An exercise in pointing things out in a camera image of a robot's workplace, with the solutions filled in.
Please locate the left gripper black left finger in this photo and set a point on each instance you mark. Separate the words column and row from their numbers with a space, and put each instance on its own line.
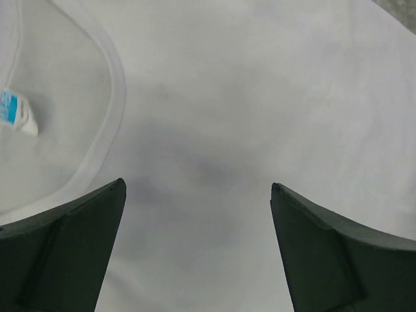
column 56, row 260

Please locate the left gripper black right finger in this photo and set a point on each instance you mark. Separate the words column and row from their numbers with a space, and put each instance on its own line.
column 333, row 263

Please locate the white t shirt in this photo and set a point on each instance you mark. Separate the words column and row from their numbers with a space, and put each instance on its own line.
column 200, row 107

